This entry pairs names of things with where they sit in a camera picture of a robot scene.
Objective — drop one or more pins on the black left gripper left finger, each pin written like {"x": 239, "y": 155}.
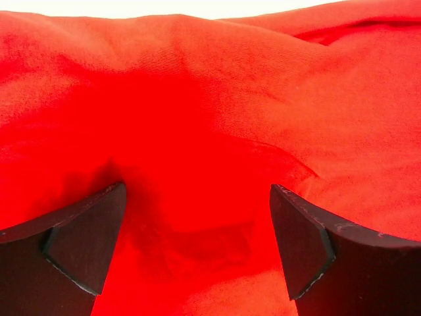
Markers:
{"x": 57, "y": 264}

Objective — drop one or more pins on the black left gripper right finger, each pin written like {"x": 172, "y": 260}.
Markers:
{"x": 333, "y": 266}

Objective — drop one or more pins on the red t shirt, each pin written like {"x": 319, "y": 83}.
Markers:
{"x": 199, "y": 118}

